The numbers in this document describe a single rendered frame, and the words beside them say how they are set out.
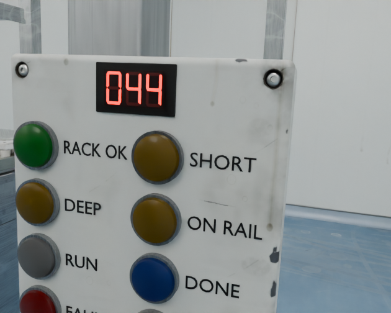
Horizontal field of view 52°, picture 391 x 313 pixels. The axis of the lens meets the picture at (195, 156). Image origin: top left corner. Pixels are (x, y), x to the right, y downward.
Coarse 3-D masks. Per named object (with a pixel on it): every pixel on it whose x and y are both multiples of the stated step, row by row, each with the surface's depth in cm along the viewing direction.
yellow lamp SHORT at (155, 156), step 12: (144, 144) 22; (156, 144) 21; (168, 144) 21; (144, 156) 22; (156, 156) 21; (168, 156) 21; (144, 168) 22; (156, 168) 22; (168, 168) 21; (156, 180) 22
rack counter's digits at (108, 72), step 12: (108, 72) 22; (120, 72) 22; (132, 72) 22; (144, 72) 22; (156, 72) 21; (108, 84) 22; (120, 84) 22; (132, 84) 22; (144, 84) 22; (156, 84) 21; (108, 96) 22; (120, 96) 22; (132, 96) 22; (144, 96) 22; (156, 96) 22; (156, 108) 22
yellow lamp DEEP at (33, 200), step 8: (24, 184) 25; (32, 184) 24; (40, 184) 24; (24, 192) 24; (32, 192) 24; (40, 192) 24; (48, 192) 24; (16, 200) 25; (24, 200) 24; (32, 200) 24; (40, 200) 24; (48, 200) 24; (24, 208) 25; (32, 208) 24; (40, 208) 24; (48, 208) 24; (24, 216) 25; (32, 216) 25; (40, 216) 24; (48, 216) 24
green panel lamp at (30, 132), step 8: (24, 128) 24; (32, 128) 24; (40, 128) 24; (16, 136) 24; (24, 136) 24; (32, 136) 24; (40, 136) 24; (48, 136) 24; (16, 144) 24; (24, 144) 24; (32, 144) 24; (40, 144) 24; (48, 144) 24; (16, 152) 24; (24, 152) 24; (32, 152) 24; (40, 152) 24; (48, 152) 24; (24, 160) 24; (32, 160) 24; (40, 160) 24; (48, 160) 24
